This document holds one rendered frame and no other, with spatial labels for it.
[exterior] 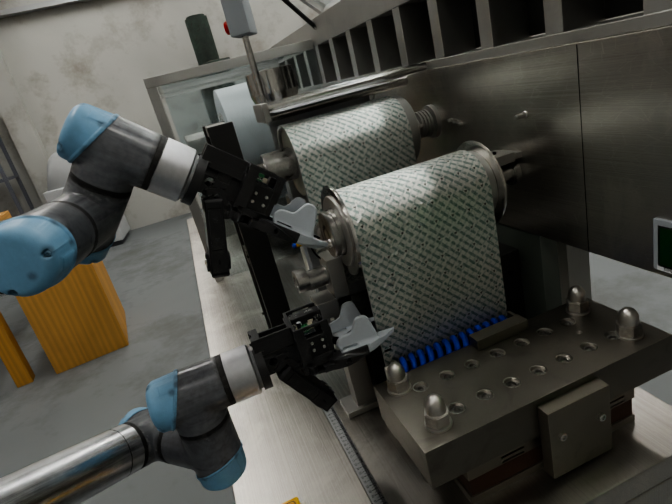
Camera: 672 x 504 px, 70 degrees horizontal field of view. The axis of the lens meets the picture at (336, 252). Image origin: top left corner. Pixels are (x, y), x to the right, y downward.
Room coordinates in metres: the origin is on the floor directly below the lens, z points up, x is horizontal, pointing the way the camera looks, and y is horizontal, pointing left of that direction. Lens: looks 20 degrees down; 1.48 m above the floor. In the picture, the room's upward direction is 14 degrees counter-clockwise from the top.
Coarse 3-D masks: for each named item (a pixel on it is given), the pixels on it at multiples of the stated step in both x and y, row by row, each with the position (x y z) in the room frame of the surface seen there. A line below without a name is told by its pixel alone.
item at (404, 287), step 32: (480, 224) 0.71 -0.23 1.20; (416, 256) 0.68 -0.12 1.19; (448, 256) 0.69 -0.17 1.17; (480, 256) 0.70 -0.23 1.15; (384, 288) 0.66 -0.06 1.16; (416, 288) 0.68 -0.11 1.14; (448, 288) 0.69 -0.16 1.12; (480, 288) 0.70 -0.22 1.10; (384, 320) 0.66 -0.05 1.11; (416, 320) 0.67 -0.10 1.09; (448, 320) 0.69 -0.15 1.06; (480, 320) 0.70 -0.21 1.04; (384, 352) 0.66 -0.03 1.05
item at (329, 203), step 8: (472, 152) 0.77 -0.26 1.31; (480, 160) 0.74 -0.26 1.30; (488, 168) 0.73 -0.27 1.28; (488, 176) 0.72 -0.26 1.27; (496, 184) 0.72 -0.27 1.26; (496, 192) 0.72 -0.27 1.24; (328, 200) 0.72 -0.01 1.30; (496, 200) 0.73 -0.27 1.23; (328, 208) 0.73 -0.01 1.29; (336, 208) 0.68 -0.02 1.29; (344, 224) 0.67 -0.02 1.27; (344, 232) 0.67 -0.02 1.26; (352, 248) 0.66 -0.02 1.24; (344, 256) 0.71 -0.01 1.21; (352, 256) 0.67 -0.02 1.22
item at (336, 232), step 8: (320, 216) 0.72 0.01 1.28; (328, 216) 0.70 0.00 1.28; (336, 216) 0.69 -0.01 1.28; (320, 224) 0.73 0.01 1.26; (328, 224) 0.69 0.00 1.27; (336, 224) 0.68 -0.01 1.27; (328, 232) 0.70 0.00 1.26; (336, 232) 0.68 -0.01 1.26; (336, 240) 0.68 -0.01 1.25; (344, 240) 0.68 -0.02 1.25; (336, 248) 0.68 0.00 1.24; (344, 248) 0.68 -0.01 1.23; (336, 256) 0.69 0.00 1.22
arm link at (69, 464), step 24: (144, 408) 0.68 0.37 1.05; (120, 432) 0.60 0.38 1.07; (144, 432) 0.61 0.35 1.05; (72, 456) 0.54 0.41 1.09; (96, 456) 0.55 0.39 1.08; (120, 456) 0.57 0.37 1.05; (144, 456) 0.59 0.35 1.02; (0, 480) 0.49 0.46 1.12; (24, 480) 0.49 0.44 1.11; (48, 480) 0.50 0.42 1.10; (72, 480) 0.51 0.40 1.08; (96, 480) 0.53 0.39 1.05; (120, 480) 0.57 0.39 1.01
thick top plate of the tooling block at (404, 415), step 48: (528, 336) 0.63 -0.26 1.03; (576, 336) 0.60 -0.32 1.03; (384, 384) 0.61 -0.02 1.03; (432, 384) 0.58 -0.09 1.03; (480, 384) 0.55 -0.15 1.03; (528, 384) 0.53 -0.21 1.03; (576, 384) 0.51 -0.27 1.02; (624, 384) 0.53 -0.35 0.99; (480, 432) 0.48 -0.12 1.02; (528, 432) 0.49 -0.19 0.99; (432, 480) 0.46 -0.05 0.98
